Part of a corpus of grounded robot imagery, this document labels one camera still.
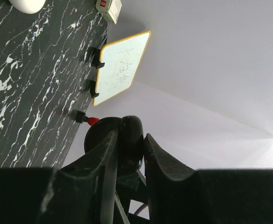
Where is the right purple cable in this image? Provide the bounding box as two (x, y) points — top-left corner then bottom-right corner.
(133, 203), (148, 216)

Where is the small whiteboard yellow frame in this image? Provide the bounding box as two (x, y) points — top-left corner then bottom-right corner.
(93, 30), (151, 106)

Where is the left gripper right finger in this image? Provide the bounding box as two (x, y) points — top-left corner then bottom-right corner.
(144, 134), (273, 224)

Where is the white staple box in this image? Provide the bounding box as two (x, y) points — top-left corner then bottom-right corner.
(96, 0), (122, 24)

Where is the whiteboard left black stand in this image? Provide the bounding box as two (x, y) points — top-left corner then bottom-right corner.
(85, 47), (105, 69)

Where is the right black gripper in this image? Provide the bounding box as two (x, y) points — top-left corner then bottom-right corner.
(113, 171), (149, 224)

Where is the whiteboard black stand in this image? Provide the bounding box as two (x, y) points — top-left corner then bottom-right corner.
(83, 79), (99, 98)
(85, 47), (105, 69)

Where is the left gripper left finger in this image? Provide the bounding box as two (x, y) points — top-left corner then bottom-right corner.
(0, 131), (118, 224)

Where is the whiteboard right black stand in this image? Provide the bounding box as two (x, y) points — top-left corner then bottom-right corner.
(83, 79), (99, 98)

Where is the white earbud charging case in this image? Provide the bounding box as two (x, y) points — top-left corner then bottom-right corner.
(9, 0), (46, 14)

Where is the black earbud case base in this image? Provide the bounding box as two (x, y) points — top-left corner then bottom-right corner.
(84, 115), (144, 173)

